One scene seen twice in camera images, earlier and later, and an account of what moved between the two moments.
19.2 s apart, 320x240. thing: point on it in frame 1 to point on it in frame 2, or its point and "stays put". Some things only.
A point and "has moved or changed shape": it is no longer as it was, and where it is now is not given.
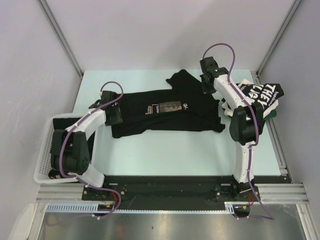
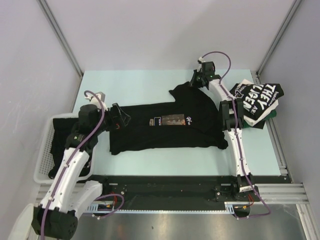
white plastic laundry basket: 44,160 stays put
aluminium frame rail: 269,193 stays put
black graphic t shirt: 183,107 has moved or changed shape
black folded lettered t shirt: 266,94 stays put
